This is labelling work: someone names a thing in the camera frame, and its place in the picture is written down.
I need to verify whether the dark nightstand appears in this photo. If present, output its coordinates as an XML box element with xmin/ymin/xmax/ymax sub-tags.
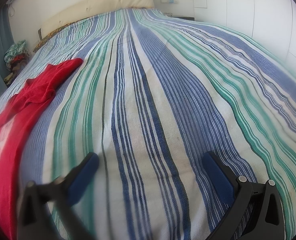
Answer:
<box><xmin>163</xmin><ymin>12</ymin><xmax>195</xmax><ymax>22</ymax></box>

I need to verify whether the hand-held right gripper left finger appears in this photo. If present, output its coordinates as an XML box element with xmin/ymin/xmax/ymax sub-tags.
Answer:
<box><xmin>18</xmin><ymin>152</ymin><xmax>100</xmax><ymax>240</ymax></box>

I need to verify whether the cream padded headboard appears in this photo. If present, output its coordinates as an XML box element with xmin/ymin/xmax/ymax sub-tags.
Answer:
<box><xmin>40</xmin><ymin>0</ymin><xmax>155</xmax><ymax>39</ymax></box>

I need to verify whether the striped blue green bedspread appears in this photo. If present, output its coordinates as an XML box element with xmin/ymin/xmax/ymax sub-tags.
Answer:
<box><xmin>0</xmin><ymin>7</ymin><xmax>296</xmax><ymax>240</ymax></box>

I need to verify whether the pile of colourful clothes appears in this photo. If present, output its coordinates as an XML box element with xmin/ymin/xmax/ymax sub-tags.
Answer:
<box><xmin>4</xmin><ymin>39</ymin><xmax>30</xmax><ymax>83</ymax></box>

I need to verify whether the white wardrobe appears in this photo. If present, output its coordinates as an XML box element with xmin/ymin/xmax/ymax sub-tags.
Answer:
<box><xmin>193</xmin><ymin>0</ymin><xmax>296</xmax><ymax>63</ymax></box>

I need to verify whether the red sweater with white print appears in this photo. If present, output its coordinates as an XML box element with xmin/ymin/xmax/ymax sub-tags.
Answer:
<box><xmin>0</xmin><ymin>58</ymin><xmax>84</xmax><ymax>240</ymax></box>

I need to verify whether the blue curtain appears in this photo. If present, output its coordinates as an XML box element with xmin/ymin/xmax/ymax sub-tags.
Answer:
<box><xmin>0</xmin><ymin>5</ymin><xmax>15</xmax><ymax>93</ymax></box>

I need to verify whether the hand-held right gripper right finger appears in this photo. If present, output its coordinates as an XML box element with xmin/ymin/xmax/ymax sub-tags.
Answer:
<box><xmin>202</xmin><ymin>151</ymin><xmax>286</xmax><ymax>240</ymax></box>

